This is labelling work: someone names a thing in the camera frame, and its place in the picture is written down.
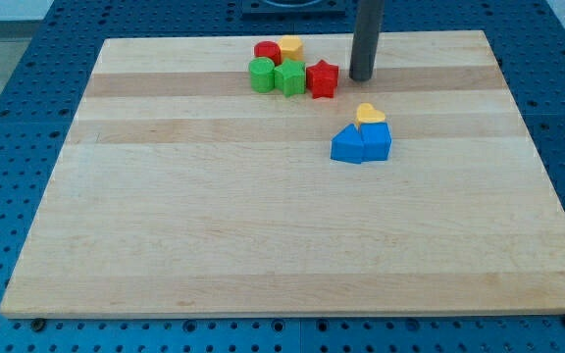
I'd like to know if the yellow hexagon block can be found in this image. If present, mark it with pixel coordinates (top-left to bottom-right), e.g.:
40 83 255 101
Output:
278 35 304 61

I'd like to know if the blue triangle block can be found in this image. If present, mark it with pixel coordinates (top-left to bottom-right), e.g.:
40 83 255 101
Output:
331 124 364 164

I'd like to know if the green star block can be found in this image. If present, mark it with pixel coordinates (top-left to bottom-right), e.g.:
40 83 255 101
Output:
274 59 306 97

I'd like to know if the blue cube block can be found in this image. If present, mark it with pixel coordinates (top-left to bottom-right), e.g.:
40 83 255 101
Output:
360 123 391 162

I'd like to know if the wooden board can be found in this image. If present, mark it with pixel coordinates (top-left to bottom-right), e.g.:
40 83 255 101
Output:
0 30 565 319

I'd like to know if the yellow heart block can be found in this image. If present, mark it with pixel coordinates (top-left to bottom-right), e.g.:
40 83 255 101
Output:
354 103 386 128

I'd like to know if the red star block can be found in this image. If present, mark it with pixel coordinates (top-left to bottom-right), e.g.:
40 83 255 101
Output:
306 60 339 99

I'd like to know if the green cylinder block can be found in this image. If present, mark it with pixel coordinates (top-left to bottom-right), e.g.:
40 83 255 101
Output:
248 57 275 93

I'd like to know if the red cylinder block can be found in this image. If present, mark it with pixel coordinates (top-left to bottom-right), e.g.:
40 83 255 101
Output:
253 40 282 66

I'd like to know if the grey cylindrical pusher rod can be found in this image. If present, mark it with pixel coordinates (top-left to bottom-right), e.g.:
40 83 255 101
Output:
349 0 385 82

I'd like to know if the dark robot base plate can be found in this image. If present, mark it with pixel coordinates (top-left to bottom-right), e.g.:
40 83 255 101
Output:
240 0 347 18

